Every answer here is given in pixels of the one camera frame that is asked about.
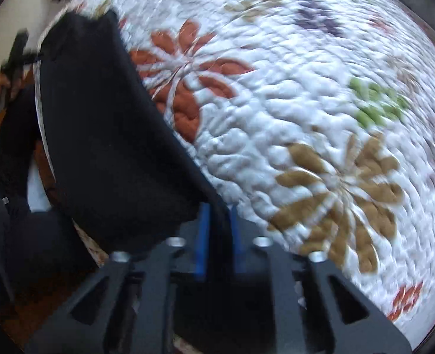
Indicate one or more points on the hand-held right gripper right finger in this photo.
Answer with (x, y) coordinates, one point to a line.
(236, 243)

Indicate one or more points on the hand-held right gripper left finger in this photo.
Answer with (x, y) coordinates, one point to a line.
(202, 243)

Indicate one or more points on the black pants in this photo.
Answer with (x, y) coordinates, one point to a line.
(103, 136)

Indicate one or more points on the person's left hand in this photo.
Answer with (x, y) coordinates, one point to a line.
(14, 87)

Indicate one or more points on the floral quilted bedspread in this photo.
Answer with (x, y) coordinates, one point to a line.
(295, 99)

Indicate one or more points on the person's dark clothing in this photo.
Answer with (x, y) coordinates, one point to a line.
(15, 228)

